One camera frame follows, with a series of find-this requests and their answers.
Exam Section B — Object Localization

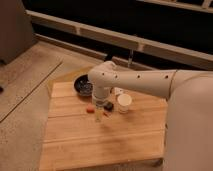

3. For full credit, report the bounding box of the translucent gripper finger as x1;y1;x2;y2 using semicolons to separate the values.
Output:
95;106;102;122

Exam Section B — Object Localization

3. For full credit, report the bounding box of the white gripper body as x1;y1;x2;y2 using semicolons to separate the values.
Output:
92;87;110;107

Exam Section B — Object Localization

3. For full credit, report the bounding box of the red orange pepper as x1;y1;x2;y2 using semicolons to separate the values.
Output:
86;105;95;113

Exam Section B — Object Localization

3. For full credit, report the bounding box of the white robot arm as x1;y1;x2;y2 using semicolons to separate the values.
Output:
88;61;213;171

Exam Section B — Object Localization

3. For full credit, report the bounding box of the black rectangular block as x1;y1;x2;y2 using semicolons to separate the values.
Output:
104;102;114;111

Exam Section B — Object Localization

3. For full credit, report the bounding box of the small white object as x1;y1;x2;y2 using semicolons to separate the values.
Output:
114;87;123;96

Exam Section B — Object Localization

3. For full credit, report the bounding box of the black bowl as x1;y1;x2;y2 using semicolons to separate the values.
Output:
74;74;93;97

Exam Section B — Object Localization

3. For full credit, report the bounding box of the white paper cup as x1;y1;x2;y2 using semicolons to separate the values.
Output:
117;94;132;113

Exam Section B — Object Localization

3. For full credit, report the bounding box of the grey cabinet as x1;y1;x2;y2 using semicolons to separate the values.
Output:
0;0;37;64

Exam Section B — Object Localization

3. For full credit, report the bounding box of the white window frame rail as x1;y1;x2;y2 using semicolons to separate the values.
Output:
27;10;213;70

